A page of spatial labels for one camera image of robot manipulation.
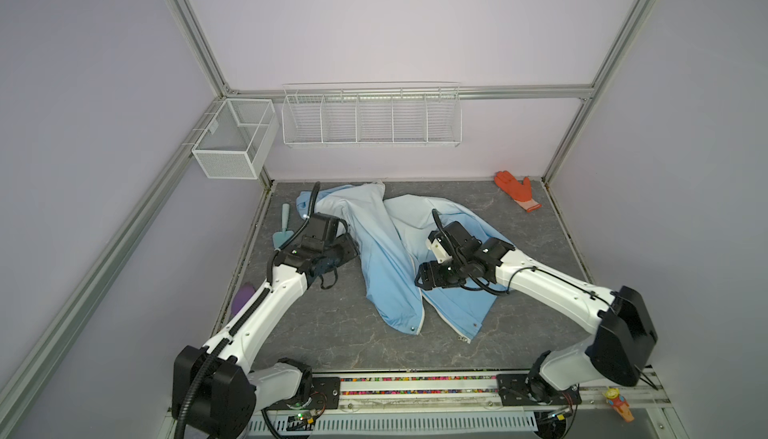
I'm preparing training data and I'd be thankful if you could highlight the orange red glove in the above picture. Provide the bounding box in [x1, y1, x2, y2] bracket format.
[494, 171, 542, 213]

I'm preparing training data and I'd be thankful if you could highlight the purple pink brush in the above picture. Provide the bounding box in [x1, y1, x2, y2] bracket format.
[230, 283, 256, 317]

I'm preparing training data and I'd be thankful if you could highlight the mint green trowel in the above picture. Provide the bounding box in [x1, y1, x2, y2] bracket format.
[272, 203, 294, 250]

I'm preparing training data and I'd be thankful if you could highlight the orange yellow toy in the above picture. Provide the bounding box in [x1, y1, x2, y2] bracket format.
[603, 388, 635, 423]

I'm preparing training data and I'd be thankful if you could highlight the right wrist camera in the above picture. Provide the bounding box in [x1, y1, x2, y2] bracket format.
[426, 237, 452, 264]

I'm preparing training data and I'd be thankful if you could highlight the light blue jacket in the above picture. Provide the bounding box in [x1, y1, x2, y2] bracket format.
[315, 182, 505, 343]

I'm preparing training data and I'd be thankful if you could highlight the white wire shelf basket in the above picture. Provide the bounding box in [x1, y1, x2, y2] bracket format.
[282, 82, 463, 147]

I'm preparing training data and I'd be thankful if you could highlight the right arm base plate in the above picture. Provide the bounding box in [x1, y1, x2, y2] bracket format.
[496, 373, 582, 406]

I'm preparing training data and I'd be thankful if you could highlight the green circuit board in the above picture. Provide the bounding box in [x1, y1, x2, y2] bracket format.
[285, 415, 316, 431]

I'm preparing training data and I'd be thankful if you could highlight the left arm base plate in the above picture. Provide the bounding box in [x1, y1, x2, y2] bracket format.
[268, 376, 341, 411]

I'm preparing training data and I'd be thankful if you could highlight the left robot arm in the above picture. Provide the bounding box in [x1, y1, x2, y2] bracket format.
[171, 213, 359, 438]

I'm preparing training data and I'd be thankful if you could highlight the white slotted vent strip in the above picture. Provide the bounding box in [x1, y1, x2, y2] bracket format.
[268, 411, 538, 438]

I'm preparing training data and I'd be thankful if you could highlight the white mesh box basket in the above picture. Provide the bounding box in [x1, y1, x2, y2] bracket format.
[192, 99, 279, 180]

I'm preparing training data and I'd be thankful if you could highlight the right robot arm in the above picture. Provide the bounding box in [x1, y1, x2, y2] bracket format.
[415, 222, 658, 403]

